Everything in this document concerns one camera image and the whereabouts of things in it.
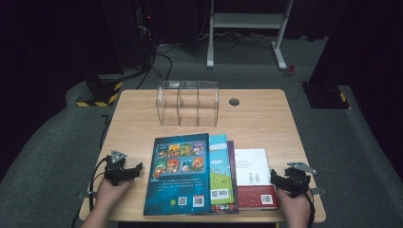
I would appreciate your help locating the white and red book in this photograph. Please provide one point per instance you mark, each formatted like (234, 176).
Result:
(253, 167)

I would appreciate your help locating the dark blue picture book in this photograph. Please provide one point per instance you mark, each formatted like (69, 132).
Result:
(177, 177)

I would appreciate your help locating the person's left hand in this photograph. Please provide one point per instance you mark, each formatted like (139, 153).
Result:
(109, 196)

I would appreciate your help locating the grey tape strip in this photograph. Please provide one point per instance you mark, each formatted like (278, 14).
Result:
(87, 195)
(320, 190)

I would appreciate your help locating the clear acrylic book rack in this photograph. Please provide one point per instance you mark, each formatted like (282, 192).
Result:
(187, 104)

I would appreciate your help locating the dark equipment tower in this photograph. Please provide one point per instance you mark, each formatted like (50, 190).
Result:
(145, 31)

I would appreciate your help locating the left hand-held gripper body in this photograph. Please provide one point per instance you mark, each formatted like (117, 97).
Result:
(114, 172)

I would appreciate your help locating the light blue picture book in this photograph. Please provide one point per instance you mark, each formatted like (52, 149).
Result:
(220, 171)

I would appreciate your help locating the small red floor object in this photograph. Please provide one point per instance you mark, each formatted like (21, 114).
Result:
(290, 70)

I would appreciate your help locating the round grey table grommet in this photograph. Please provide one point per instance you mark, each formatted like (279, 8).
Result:
(234, 102)

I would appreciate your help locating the purple magazine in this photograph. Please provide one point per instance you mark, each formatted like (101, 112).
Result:
(232, 164)

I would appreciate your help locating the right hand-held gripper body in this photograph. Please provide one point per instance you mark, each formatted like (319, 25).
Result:
(297, 182)

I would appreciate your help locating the white metal stand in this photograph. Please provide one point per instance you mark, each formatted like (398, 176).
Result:
(247, 20)

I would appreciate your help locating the person's right hand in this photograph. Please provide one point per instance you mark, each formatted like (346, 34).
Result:
(294, 212)

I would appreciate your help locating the black yellow striped base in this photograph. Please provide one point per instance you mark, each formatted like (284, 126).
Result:
(326, 96)
(104, 88)

